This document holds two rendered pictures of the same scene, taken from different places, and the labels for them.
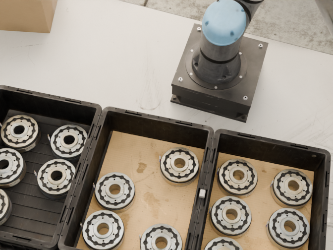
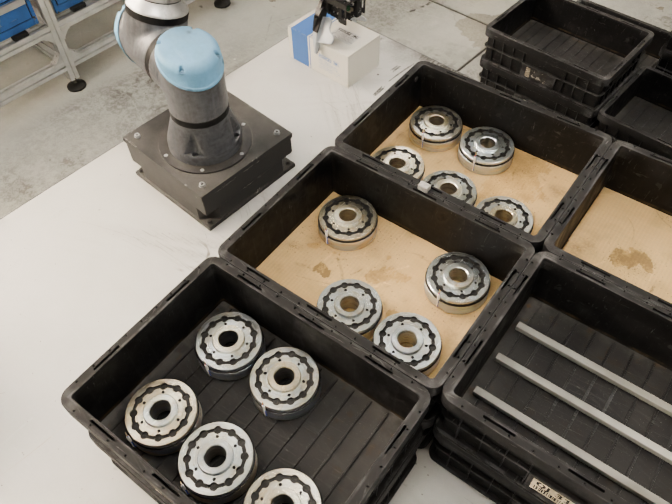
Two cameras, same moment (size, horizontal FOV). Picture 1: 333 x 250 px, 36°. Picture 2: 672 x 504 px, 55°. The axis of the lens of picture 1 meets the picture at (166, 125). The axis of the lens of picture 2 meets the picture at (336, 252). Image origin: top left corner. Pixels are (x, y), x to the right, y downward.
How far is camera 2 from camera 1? 0.77 m
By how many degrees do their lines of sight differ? 34
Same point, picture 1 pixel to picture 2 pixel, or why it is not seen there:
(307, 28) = not seen: hidden behind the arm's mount
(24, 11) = not seen: outside the picture
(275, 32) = not seen: hidden behind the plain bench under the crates
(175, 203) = (398, 249)
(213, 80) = (232, 147)
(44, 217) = (340, 429)
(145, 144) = (287, 252)
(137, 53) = (99, 241)
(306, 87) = (282, 93)
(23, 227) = (342, 469)
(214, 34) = (203, 71)
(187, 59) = (175, 165)
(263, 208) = (445, 165)
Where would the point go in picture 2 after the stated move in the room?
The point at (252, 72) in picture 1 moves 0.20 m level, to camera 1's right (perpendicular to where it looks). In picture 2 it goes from (244, 112) to (289, 60)
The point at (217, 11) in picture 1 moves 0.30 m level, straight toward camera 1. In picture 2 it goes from (173, 49) to (312, 108)
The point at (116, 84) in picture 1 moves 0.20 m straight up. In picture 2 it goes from (132, 285) to (100, 217)
